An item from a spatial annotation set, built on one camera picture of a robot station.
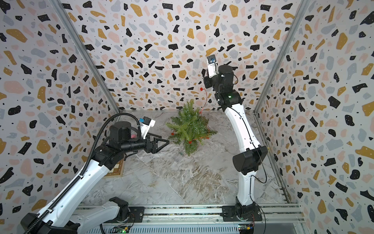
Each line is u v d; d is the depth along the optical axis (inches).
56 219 14.6
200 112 31.2
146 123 23.7
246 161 19.3
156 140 23.2
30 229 13.6
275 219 29.5
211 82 26.4
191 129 29.4
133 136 21.9
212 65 24.2
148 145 23.1
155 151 23.4
